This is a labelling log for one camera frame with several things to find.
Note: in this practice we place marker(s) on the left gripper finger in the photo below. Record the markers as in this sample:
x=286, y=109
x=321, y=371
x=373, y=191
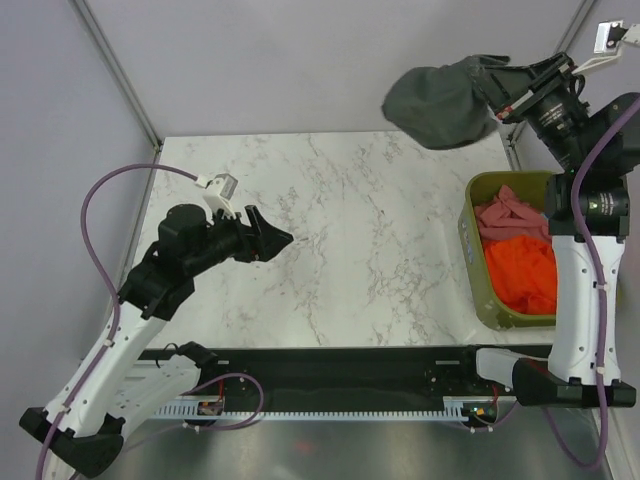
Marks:
x=260, y=227
x=272, y=244

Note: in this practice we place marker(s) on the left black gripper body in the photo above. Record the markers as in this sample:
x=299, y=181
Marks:
x=229, y=239

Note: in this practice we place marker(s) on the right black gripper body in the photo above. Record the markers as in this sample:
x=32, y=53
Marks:
x=548, y=86

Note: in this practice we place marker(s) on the dark grey t shirt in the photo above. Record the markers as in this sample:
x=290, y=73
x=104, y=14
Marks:
x=438, y=107

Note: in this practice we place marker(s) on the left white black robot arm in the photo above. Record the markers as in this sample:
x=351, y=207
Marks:
x=85, y=426

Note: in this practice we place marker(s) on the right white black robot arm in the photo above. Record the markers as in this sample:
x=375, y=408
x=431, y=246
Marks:
x=587, y=206

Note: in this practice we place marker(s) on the olive green plastic bin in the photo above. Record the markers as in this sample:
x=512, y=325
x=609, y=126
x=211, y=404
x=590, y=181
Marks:
x=529, y=186

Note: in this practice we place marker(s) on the pink t shirt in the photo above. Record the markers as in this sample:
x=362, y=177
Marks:
x=506, y=216

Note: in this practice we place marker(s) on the orange t shirt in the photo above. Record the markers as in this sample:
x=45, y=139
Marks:
x=523, y=274

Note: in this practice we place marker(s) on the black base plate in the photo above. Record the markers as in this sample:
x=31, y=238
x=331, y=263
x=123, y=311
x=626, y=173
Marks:
x=348, y=379

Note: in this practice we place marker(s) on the left aluminium frame post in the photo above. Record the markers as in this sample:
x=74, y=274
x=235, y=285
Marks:
x=98, y=37

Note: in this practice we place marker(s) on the white slotted cable duct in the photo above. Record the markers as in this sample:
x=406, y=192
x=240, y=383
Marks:
x=453, y=410

